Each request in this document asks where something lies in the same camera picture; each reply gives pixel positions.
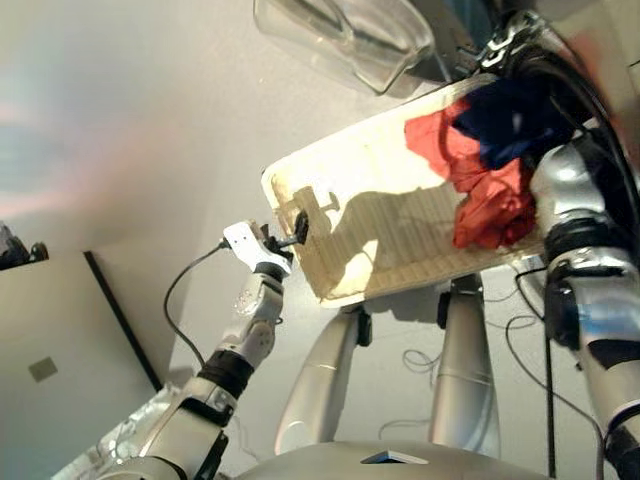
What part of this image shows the thin pale cable loop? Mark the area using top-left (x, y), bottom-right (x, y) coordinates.
top-left (402, 348), bottom-right (444, 387)
top-left (378, 418), bottom-right (436, 442)

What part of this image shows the black desk equipment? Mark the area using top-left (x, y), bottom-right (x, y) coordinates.
top-left (0, 222), bottom-right (50, 272)

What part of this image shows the blue garment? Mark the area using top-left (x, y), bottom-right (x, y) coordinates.
top-left (452, 79), bottom-right (576, 170)

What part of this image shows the pale woven basket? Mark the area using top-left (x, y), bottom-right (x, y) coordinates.
top-left (259, 73), bottom-right (546, 309)

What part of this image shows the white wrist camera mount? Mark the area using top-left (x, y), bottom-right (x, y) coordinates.
top-left (223, 219), bottom-right (294, 275)

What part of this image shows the silver robot torso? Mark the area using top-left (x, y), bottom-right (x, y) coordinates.
top-left (234, 439), bottom-right (556, 480)

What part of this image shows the silver robot leg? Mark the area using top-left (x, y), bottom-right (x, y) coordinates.
top-left (428, 273), bottom-right (502, 459)
top-left (273, 304), bottom-right (375, 457)

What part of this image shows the clear glass washing machine door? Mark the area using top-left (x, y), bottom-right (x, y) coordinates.
top-left (252, 0), bottom-right (436, 97)

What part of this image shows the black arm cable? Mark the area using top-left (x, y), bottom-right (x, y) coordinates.
top-left (514, 49), bottom-right (640, 479)
top-left (163, 241), bottom-right (232, 372)

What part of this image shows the red garment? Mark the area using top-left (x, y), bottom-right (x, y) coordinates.
top-left (403, 97), bottom-right (539, 250)

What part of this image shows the grey panel with square sticker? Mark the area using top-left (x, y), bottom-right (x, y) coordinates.
top-left (0, 249), bottom-right (169, 480)

